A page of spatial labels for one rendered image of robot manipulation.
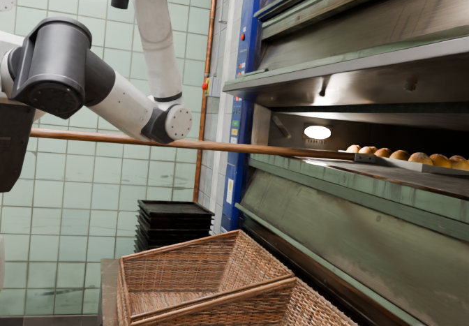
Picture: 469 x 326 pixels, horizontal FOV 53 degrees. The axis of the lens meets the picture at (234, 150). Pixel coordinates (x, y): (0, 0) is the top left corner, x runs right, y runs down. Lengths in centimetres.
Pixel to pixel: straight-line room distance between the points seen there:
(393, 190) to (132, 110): 57
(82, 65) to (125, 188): 197
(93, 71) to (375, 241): 72
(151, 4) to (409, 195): 64
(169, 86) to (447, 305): 68
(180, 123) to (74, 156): 179
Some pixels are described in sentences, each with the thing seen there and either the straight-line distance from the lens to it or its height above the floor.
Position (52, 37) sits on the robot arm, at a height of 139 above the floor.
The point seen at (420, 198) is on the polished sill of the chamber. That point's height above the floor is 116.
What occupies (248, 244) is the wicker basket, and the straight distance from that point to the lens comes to 179.
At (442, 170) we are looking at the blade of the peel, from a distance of 165.
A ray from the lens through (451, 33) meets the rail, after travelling 77.
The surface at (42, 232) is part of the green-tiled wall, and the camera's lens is 283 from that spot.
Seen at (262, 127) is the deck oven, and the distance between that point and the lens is 196.
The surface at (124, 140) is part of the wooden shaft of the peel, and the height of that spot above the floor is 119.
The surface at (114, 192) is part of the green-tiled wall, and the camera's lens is 278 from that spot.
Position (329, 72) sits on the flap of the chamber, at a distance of 105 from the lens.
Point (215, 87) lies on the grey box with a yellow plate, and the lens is 247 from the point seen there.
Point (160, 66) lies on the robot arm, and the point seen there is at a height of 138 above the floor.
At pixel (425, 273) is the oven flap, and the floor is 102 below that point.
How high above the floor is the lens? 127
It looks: 3 degrees down
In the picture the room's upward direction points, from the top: 6 degrees clockwise
